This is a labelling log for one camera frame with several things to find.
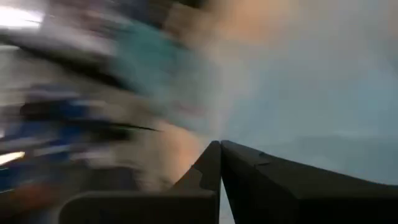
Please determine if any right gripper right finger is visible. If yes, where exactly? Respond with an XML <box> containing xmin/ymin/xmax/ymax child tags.
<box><xmin>220</xmin><ymin>139</ymin><xmax>398</xmax><ymax>224</ymax></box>

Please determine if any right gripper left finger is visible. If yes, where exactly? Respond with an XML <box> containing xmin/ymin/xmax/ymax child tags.
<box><xmin>58</xmin><ymin>140</ymin><xmax>222</xmax><ymax>224</ymax></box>

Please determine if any light blue trash bag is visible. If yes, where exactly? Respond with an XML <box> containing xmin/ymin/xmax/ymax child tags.
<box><xmin>198</xmin><ymin>46</ymin><xmax>398</xmax><ymax>187</ymax></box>

